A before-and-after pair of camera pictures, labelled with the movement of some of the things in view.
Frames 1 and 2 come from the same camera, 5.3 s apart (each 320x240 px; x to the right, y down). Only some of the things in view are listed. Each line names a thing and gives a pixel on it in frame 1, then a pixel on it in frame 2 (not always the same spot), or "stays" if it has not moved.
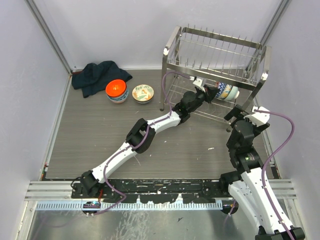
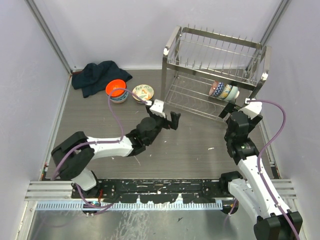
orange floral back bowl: [143, 93] stays
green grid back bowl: [233, 94] stays
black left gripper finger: [211, 92] -> [174, 119]
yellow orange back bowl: [226, 91] stays
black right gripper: [236, 112] -> [230, 108]
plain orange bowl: [115, 88] stays
